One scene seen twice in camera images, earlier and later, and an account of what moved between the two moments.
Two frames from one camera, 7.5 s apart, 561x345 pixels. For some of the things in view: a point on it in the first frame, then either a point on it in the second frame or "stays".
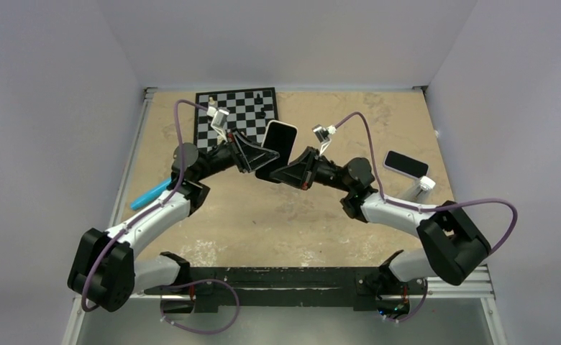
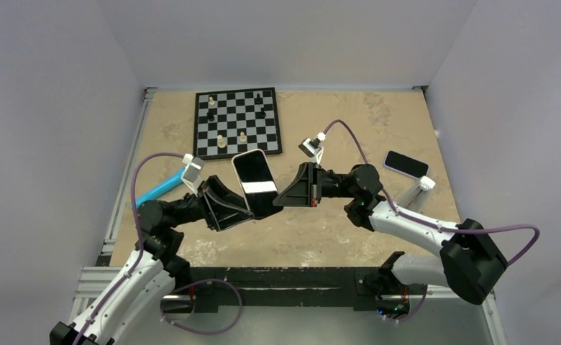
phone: [280, 138] -> [257, 180]
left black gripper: [250, 155] -> [221, 209]
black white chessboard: [249, 110] stays
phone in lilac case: [405, 164] stays
